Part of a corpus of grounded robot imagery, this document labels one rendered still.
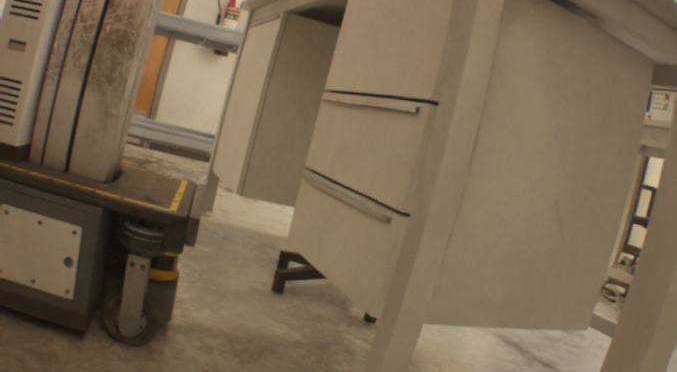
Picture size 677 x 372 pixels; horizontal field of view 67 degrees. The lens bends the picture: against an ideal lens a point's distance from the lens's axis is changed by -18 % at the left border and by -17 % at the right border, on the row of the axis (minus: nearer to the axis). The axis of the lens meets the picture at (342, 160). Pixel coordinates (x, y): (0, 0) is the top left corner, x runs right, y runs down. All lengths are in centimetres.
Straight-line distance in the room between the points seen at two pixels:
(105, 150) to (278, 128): 98
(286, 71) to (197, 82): 260
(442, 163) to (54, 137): 70
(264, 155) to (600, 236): 116
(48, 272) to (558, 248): 95
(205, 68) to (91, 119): 348
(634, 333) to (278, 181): 161
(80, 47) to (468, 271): 82
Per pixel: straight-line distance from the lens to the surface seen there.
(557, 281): 122
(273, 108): 199
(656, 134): 284
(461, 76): 89
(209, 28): 332
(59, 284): 105
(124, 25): 112
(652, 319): 56
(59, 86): 115
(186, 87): 455
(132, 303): 107
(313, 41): 203
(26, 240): 105
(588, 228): 125
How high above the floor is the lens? 48
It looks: 3 degrees down
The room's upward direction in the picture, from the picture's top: 14 degrees clockwise
